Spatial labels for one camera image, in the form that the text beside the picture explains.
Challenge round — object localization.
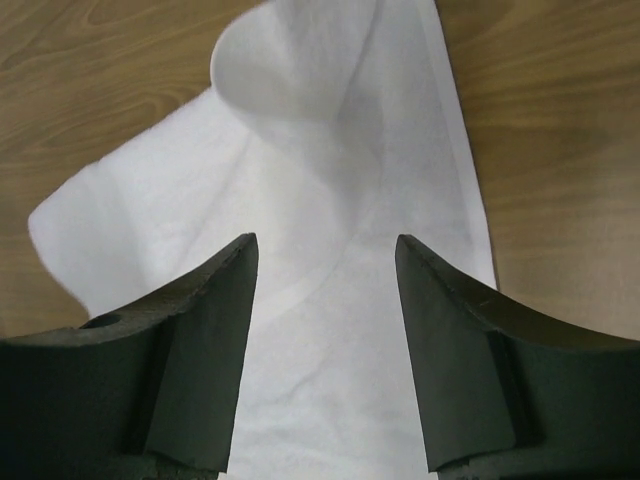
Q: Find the white towel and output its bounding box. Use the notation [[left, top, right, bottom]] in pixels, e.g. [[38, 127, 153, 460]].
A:
[[28, 1, 495, 479]]

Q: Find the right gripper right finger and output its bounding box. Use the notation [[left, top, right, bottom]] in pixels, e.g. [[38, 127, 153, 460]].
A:
[[395, 235, 639, 479]]

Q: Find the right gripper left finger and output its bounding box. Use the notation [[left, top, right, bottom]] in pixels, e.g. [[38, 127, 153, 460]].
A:
[[1, 234, 258, 479]]

